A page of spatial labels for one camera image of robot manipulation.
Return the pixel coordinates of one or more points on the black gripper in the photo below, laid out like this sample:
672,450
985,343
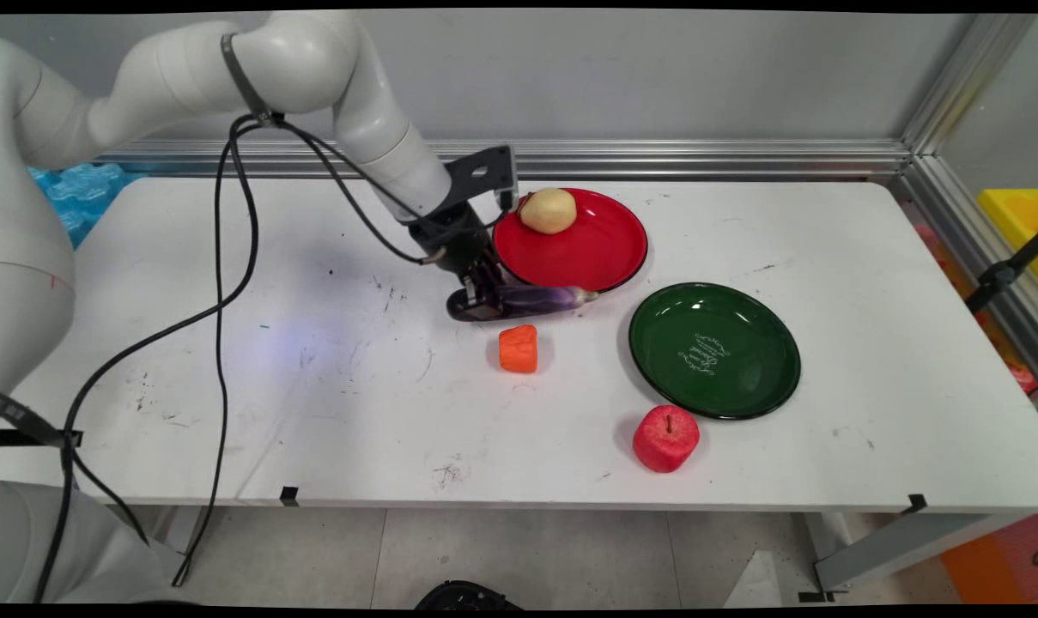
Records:
454,240

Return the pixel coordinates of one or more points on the dark purple toy eggplant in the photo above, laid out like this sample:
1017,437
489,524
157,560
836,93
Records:
540,299

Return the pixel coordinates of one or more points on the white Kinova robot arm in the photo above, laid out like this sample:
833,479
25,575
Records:
184,77

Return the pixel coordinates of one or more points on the orange toy carrot chunk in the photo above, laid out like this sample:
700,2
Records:
518,348

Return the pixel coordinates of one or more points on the beige toy potato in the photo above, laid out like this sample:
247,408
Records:
548,211

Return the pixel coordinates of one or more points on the red round plate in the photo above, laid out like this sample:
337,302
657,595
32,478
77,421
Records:
587,249

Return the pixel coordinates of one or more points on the red toy apple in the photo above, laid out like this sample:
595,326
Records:
665,439

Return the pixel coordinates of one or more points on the dark green round plate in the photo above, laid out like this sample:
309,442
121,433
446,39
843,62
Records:
714,350

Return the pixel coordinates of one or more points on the small black tape piece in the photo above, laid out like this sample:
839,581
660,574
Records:
915,504
289,495

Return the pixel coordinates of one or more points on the black round floor object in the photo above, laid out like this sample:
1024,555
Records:
471,596

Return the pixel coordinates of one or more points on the blue foam floor tile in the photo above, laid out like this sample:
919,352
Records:
81,193

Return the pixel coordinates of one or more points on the grey metal table leg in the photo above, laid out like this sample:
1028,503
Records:
905,549

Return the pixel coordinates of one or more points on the yellow plastic bin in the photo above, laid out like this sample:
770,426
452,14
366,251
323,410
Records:
1015,225

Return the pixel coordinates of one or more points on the orange box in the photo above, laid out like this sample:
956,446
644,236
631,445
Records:
999,562

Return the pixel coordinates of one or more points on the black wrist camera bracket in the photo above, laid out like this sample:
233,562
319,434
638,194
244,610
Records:
480,176

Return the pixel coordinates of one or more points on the aluminium frame rail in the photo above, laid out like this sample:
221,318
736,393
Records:
570,157
974,249

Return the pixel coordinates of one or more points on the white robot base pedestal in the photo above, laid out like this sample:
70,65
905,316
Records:
72,549

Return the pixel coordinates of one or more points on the aluminium frame post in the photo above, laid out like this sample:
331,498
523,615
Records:
965,77

